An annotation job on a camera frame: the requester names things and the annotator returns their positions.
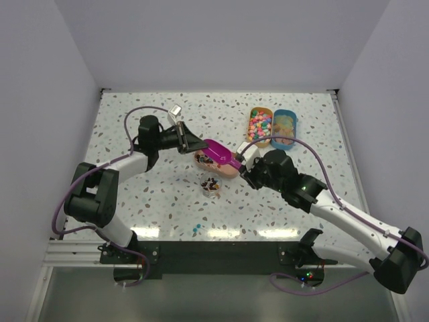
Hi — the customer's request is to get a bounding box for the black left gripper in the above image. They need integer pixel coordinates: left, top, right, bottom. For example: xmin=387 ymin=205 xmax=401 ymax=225
xmin=154 ymin=121 xmax=208 ymax=155

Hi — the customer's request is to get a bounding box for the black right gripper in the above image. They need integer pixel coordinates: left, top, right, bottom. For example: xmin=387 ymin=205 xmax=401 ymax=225
xmin=239 ymin=156 xmax=285 ymax=193

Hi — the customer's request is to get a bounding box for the pink tray of lollipops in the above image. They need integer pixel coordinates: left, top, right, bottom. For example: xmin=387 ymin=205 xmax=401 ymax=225
xmin=194 ymin=150 xmax=239 ymax=178

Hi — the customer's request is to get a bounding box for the magenta plastic scoop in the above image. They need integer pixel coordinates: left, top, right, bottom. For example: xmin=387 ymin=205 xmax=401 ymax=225
xmin=202 ymin=139 xmax=243 ymax=170

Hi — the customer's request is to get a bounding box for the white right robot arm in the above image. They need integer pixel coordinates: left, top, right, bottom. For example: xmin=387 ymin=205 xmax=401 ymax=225
xmin=236 ymin=146 xmax=428 ymax=294

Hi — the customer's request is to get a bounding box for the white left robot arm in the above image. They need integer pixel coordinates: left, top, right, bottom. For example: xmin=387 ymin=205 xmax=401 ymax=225
xmin=64 ymin=115 xmax=208 ymax=263

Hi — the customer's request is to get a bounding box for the tan tray of star candies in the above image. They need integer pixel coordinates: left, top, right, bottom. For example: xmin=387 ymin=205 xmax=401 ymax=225
xmin=246 ymin=107 xmax=273 ymax=148

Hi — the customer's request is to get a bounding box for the blue tray of wrapped candies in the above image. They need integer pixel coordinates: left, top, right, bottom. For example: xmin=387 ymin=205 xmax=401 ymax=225
xmin=271 ymin=109 xmax=297 ymax=150

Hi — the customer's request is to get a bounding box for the clear glass jar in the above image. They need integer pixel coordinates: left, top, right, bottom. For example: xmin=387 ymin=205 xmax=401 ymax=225
xmin=200 ymin=173 xmax=223 ymax=199

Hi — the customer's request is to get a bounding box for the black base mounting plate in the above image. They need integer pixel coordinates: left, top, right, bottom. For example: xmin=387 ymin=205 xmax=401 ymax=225
xmin=98 ymin=241 xmax=334 ymax=285

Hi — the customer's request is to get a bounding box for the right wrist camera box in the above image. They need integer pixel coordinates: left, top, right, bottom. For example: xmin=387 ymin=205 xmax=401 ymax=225
xmin=236 ymin=142 xmax=261 ymax=170

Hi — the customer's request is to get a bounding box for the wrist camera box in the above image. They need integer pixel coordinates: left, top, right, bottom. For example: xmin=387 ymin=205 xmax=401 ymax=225
xmin=236 ymin=142 xmax=261 ymax=170
xmin=168 ymin=104 xmax=182 ymax=125

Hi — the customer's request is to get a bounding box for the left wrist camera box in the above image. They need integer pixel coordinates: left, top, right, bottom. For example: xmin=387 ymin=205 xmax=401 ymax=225
xmin=168 ymin=104 xmax=182 ymax=125

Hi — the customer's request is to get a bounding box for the aluminium front frame rail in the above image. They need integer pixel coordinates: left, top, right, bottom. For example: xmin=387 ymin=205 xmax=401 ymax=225
xmin=44 ymin=240 xmax=387 ymax=269

